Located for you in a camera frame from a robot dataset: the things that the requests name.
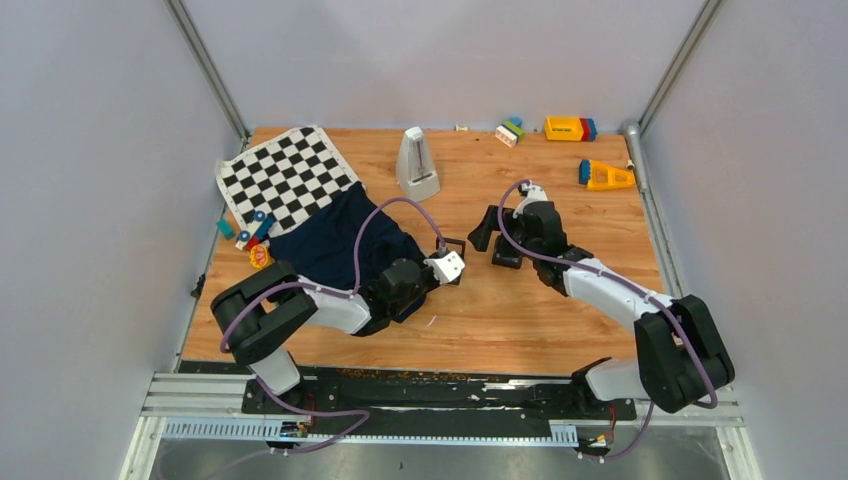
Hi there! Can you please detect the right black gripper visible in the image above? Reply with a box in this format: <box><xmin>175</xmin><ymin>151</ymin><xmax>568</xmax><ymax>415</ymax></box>
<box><xmin>468</xmin><ymin>205</ymin><xmax>540</xmax><ymax>262</ymax></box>

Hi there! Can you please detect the black square frame stand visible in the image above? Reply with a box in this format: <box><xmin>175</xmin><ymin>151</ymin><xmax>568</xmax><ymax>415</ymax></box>
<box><xmin>491</xmin><ymin>235</ymin><xmax>523</xmax><ymax>269</ymax></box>

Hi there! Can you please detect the navy blue garment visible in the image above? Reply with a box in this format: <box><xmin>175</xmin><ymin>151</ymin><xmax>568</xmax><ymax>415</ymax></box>
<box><xmin>269</xmin><ymin>182</ymin><xmax>424</xmax><ymax>290</ymax></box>

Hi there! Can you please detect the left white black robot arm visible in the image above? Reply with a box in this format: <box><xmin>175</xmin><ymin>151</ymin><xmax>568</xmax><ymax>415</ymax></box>
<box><xmin>210</xmin><ymin>251</ymin><xmax>465</xmax><ymax>413</ymax></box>

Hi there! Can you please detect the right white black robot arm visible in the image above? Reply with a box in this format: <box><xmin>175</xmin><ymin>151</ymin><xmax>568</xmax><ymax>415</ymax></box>
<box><xmin>468</xmin><ymin>201</ymin><xmax>736</xmax><ymax>418</ymax></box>

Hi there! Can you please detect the white metronome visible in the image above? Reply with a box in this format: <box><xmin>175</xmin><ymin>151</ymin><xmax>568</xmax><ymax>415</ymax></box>
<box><xmin>395</xmin><ymin>127</ymin><xmax>441</xmax><ymax>202</ymax></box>

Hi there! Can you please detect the white green blue block stack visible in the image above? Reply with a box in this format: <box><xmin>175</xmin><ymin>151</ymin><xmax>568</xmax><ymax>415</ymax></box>
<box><xmin>494</xmin><ymin>117</ymin><xmax>525</xmax><ymax>148</ymax></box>

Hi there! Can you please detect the yellow blue toy wedge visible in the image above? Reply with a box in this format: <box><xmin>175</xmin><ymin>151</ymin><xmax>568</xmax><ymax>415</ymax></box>
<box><xmin>578</xmin><ymin>159</ymin><xmax>636</xmax><ymax>191</ymax></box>

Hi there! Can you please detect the yellow toy block bin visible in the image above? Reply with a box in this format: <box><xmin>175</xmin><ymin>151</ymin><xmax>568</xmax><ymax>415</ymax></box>
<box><xmin>544</xmin><ymin>116</ymin><xmax>585</xmax><ymax>142</ymax></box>

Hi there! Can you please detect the red blue block pair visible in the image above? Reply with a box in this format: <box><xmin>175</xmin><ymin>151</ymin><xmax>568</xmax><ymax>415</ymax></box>
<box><xmin>580</xmin><ymin>117</ymin><xmax>598</xmax><ymax>142</ymax></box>

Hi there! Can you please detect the yellow red toy piece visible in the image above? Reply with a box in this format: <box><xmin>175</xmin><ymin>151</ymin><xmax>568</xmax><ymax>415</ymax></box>
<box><xmin>249</xmin><ymin>244</ymin><xmax>273</xmax><ymax>269</ymax></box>

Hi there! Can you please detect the black white checkerboard mat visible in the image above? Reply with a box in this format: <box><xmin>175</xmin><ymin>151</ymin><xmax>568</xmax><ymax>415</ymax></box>
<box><xmin>215</xmin><ymin>126</ymin><xmax>360</xmax><ymax>237</ymax></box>

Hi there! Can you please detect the blue red toy car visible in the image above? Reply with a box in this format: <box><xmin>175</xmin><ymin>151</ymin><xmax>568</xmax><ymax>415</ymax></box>
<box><xmin>235</xmin><ymin>210</ymin><xmax>275</xmax><ymax>250</ymax></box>

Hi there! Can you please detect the grey corner pipe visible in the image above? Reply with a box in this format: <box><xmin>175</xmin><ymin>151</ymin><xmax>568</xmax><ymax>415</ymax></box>
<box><xmin>621</xmin><ymin>120</ymin><xmax>682</xmax><ymax>296</ymax></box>

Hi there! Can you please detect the teal toy block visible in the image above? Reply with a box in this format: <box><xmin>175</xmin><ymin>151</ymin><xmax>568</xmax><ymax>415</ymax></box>
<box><xmin>216</xmin><ymin>219</ymin><xmax>236</xmax><ymax>240</ymax></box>

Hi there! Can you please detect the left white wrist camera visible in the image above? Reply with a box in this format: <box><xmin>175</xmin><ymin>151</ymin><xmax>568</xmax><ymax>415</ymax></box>
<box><xmin>424</xmin><ymin>251</ymin><xmax>465</xmax><ymax>285</ymax></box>

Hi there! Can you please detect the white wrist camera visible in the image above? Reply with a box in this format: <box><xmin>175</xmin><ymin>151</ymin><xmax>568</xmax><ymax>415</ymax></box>
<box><xmin>424</xmin><ymin>251</ymin><xmax>465</xmax><ymax>285</ymax></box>
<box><xmin>513</xmin><ymin>181</ymin><xmax>548</xmax><ymax>217</ymax></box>

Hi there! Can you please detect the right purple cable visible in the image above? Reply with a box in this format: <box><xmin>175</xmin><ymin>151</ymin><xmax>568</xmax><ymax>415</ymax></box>
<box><xmin>496</xmin><ymin>178</ymin><xmax>720</xmax><ymax>463</ymax></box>

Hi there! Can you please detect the purple cable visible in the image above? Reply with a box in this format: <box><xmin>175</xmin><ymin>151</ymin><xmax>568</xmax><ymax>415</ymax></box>
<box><xmin>218</xmin><ymin>196</ymin><xmax>448</xmax><ymax>458</ymax></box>
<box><xmin>496</xmin><ymin>178</ymin><xmax>720</xmax><ymax>463</ymax></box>

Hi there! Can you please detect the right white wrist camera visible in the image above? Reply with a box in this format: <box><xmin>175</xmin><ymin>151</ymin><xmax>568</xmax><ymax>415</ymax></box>
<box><xmin>513</xmin><ymin>181</ymin><xmax>548</xmax><ymax>217</ymax></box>

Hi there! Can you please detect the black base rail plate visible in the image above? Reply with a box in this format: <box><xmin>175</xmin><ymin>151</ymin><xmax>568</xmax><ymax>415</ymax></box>
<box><xmin>282</xmin><ymin>366</ymin><xmax>637</xmax><ymax>439</ymax></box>

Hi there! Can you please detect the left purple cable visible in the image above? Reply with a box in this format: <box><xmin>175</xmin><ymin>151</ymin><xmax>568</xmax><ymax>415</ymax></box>
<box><xmin>218</xmin><ymin>196</ymin><xmax>448</xmax><ymax>458</ymax></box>

